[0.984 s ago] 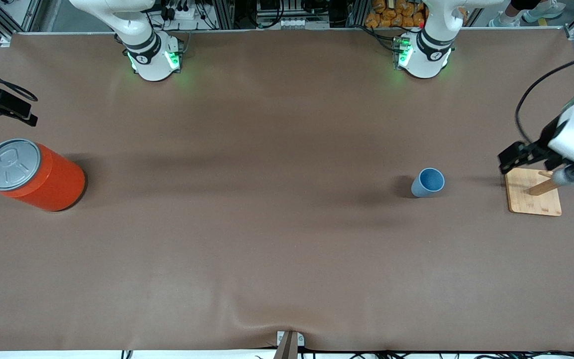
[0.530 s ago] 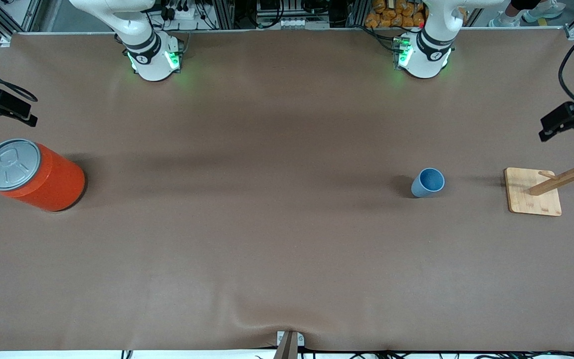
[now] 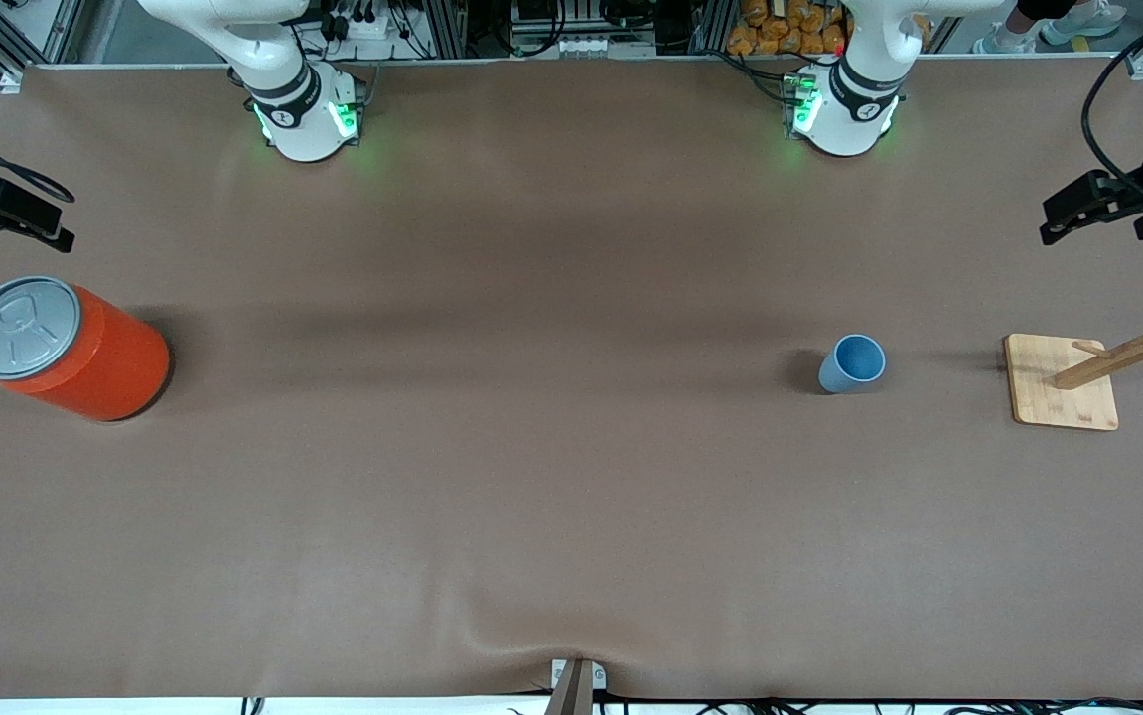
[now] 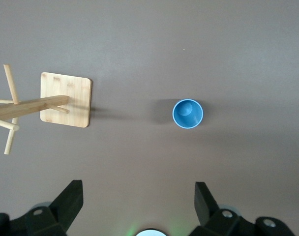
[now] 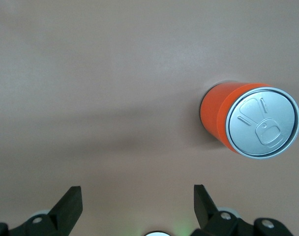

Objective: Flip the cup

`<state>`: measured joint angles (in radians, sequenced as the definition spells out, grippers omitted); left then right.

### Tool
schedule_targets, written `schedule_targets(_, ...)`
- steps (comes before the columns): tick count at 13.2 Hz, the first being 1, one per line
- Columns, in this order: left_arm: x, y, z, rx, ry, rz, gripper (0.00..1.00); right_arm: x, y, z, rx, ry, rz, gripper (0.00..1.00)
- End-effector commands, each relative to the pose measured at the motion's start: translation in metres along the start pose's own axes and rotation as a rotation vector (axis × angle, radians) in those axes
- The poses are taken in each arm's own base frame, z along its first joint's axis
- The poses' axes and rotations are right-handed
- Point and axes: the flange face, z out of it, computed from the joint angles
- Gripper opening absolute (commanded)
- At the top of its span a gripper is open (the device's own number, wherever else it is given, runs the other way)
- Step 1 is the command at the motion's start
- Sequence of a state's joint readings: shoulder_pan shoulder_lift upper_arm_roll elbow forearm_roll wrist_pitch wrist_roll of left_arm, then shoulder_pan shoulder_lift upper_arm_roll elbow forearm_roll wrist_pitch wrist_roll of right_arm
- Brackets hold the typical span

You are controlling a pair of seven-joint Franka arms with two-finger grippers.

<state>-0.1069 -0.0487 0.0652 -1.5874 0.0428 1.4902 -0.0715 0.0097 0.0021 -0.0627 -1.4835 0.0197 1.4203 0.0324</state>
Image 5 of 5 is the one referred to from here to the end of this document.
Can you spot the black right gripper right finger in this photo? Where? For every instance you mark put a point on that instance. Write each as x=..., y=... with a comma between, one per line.
x=208, y=216

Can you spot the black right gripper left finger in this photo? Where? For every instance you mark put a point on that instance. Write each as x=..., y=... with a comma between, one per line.
x=63, y=214

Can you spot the orange can with silver lid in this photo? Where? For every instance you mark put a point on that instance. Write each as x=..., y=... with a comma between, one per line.
x=262, y=123

